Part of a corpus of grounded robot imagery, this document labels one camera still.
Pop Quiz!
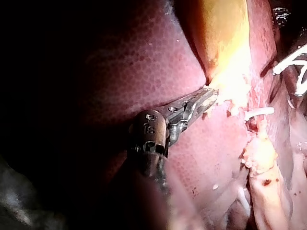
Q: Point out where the left arm instrument jaw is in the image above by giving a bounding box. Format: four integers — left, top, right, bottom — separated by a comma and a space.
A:
184, 88, 220, 108
189, 93, 219, 120

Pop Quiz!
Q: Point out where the pale fatty tissue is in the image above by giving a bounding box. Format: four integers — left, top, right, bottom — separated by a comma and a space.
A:
240, 129, 280, 179
246, 167, 307, 230

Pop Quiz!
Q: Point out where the gallbladder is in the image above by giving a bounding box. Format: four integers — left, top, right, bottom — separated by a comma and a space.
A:
177, 0, 255, 116

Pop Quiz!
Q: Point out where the left arm instrument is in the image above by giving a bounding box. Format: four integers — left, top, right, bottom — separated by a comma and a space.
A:
129, 102, 194, 190

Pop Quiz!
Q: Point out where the right arm instrument jaw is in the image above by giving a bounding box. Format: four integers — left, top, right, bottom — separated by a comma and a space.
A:
286, 91, 307, 110

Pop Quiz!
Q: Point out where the dark red liver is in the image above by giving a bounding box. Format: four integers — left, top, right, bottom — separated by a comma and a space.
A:
78, 0, 307, 230

